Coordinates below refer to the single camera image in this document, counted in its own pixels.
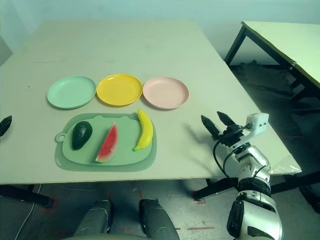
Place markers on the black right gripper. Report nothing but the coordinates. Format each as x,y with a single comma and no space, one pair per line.
231,138

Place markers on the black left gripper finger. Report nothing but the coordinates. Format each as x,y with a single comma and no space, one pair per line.
5,126

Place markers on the yellow toy banana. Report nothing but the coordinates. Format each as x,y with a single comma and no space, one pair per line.
146,130

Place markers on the dark green toy avocado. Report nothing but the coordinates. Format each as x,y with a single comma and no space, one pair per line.
81,135

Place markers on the red toy watermelon slice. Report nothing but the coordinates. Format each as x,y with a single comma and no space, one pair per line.
108,145

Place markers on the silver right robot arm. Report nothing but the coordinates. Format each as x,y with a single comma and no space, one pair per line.
252,162

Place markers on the pink round plate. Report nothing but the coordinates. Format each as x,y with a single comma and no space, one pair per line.
165,93

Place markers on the black table leg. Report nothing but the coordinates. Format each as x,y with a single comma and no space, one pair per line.
215,190
25,195

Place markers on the mint green round plate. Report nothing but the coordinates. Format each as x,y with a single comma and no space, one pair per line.
71,92

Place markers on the pale green tray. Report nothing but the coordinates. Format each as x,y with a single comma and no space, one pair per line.
75,168

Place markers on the yellow round plate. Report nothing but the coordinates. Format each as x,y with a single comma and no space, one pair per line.
118,90

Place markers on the grey robot right leg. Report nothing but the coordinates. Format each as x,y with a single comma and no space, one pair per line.
157,220

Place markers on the grey robot leg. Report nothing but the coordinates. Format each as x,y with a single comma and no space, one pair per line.
95,220
157,220

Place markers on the grey robot left leg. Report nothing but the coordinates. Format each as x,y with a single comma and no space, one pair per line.
95,220

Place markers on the grey robot torso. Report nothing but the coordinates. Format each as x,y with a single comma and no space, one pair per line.
100,237

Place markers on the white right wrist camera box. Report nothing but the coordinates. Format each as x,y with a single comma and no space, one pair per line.
257,122

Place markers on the beige side table black frame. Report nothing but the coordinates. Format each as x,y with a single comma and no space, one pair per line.
287,42

